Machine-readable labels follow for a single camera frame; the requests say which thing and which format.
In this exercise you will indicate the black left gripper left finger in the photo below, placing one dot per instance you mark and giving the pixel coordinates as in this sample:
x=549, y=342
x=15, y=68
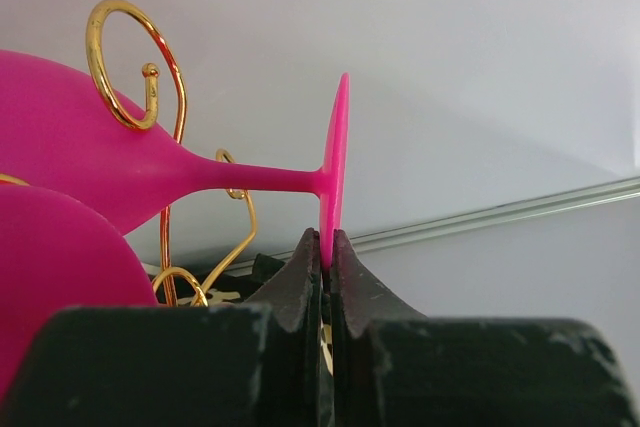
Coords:
x=87, y=367

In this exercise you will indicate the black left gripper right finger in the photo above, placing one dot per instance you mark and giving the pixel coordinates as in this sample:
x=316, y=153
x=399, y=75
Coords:
x=394, y=366

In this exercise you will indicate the magenta plastic wine glass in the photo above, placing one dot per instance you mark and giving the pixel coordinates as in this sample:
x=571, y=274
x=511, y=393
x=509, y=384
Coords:
x=56, y=253

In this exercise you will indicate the gold wire wine glass rack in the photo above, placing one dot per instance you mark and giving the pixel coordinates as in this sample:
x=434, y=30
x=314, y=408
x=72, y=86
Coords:
x=76, y=181

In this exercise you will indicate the black floral blanket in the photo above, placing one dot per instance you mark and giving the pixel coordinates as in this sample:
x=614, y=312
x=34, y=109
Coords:
x=235, y=287

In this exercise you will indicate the aluminium corner post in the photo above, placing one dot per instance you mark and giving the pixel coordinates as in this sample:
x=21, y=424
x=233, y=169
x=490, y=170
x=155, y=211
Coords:
x=511, y=212

